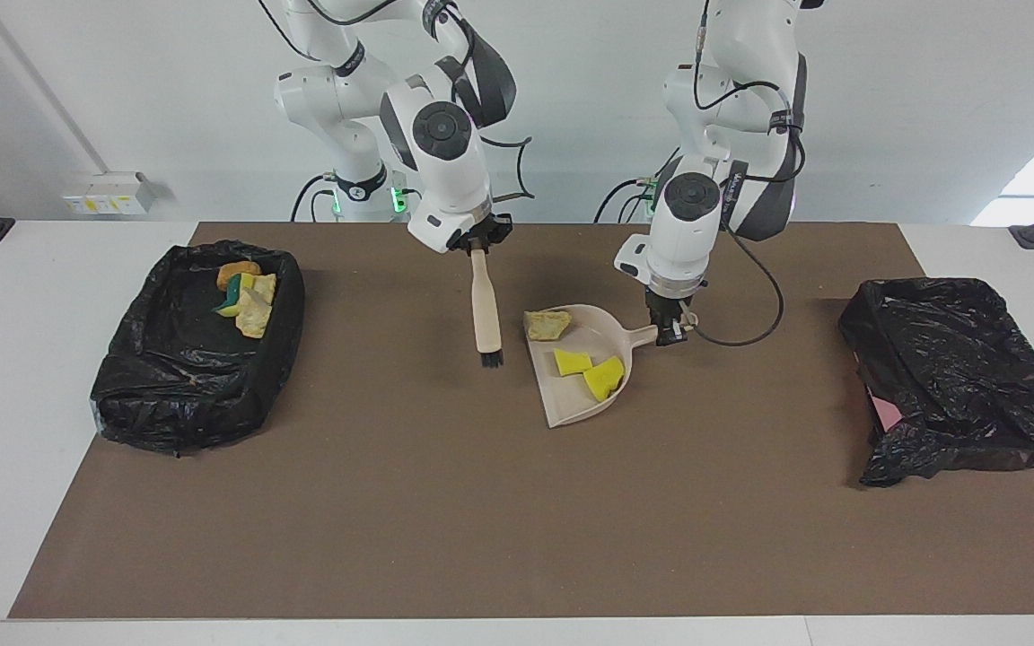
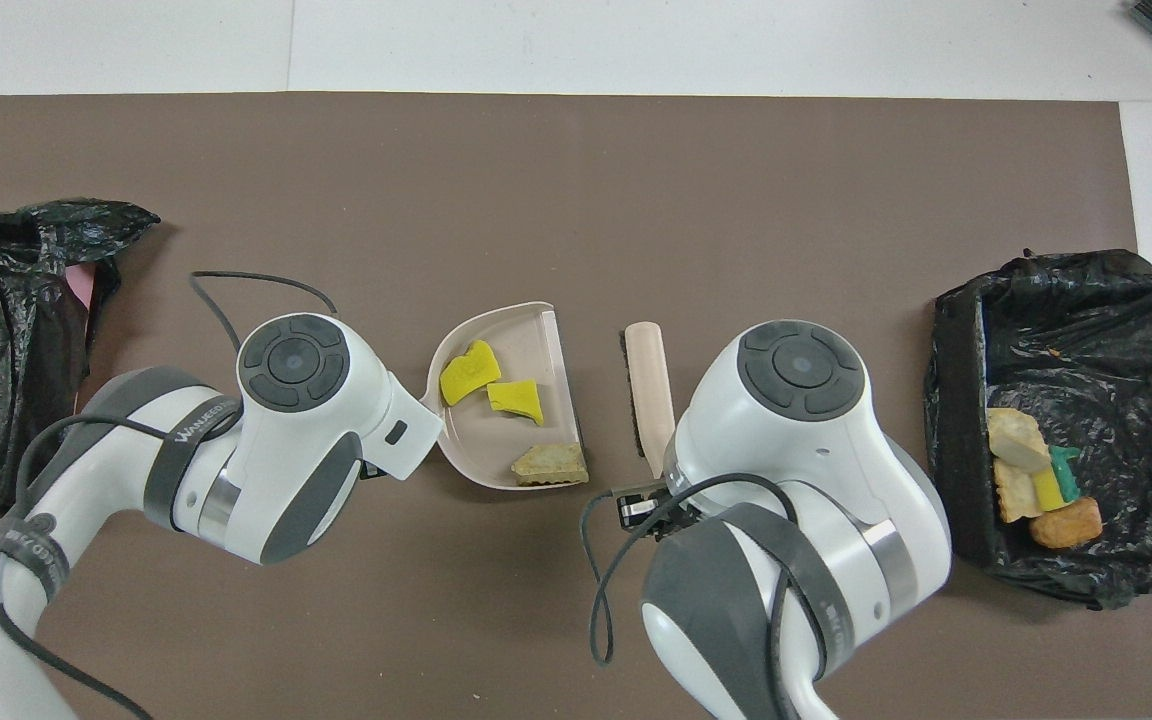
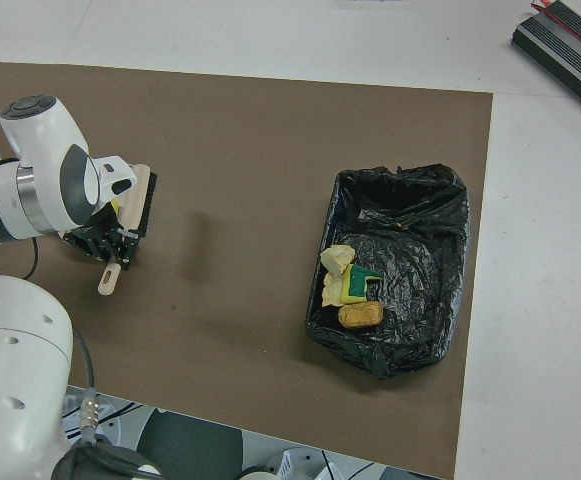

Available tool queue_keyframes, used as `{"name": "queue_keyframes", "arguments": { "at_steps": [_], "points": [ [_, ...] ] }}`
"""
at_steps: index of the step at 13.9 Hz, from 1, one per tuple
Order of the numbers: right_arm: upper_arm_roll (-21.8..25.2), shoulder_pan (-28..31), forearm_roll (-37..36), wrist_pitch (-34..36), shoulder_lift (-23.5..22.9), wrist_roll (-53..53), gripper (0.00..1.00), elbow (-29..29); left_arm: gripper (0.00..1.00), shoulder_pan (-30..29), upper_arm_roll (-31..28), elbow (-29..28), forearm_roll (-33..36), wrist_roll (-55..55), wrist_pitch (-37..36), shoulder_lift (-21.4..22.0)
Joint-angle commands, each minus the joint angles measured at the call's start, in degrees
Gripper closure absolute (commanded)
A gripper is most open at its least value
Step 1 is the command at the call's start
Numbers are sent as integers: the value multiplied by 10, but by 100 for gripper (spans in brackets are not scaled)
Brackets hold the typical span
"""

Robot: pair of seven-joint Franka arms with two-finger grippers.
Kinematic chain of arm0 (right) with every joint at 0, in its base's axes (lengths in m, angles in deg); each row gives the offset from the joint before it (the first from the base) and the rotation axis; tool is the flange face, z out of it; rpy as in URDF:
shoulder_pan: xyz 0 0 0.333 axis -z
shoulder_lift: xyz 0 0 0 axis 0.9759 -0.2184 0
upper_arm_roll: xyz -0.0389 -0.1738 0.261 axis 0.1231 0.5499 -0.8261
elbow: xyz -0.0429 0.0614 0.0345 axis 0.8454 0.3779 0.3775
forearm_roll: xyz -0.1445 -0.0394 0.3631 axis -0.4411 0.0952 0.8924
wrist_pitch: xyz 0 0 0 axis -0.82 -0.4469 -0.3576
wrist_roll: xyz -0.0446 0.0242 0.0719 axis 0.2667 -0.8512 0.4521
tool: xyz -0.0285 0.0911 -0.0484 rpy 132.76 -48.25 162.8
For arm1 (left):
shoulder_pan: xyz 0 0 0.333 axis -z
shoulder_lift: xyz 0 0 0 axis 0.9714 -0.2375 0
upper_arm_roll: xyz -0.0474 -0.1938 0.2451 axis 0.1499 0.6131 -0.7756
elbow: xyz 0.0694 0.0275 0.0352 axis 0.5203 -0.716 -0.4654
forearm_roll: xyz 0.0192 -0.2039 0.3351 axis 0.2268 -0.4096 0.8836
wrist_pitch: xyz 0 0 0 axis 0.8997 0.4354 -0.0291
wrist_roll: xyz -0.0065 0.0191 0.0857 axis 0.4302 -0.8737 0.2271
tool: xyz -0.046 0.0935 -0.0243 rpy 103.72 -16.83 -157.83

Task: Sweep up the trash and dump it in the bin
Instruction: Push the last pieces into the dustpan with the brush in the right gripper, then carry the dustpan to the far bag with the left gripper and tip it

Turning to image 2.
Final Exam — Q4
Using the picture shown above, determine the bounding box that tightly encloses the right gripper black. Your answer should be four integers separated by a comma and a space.
618, 480, 689, 533

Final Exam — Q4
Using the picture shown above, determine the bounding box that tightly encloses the toy croissant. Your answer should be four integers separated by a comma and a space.
994, 460, 1042, 524
986, 407, 1052, 474
511, 444, 590, 488

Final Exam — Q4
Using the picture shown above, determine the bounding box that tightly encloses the beige hand brush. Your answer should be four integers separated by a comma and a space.
620, 321, 679, 481

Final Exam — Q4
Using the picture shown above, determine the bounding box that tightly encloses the yellow sponge piece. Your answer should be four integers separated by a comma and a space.
1031, 445, 1082, 511
439, 340, 503, 408
486, 379, 544, 426

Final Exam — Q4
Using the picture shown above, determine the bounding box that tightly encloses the beige plastic dustpan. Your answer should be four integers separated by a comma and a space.
421, 301, 590, 491

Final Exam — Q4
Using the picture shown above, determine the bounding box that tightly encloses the brown toy bread roll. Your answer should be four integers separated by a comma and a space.
1029, 497, 1104, 549

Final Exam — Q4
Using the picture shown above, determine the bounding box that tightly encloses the open bin with black liner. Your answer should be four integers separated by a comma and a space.
924, 248, 1152, 611

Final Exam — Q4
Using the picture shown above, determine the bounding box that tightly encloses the brown table mat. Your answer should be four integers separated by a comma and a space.
0, 92, 1152, 720

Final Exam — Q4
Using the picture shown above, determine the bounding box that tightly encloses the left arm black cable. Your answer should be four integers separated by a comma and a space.
0, 270, 339, 720

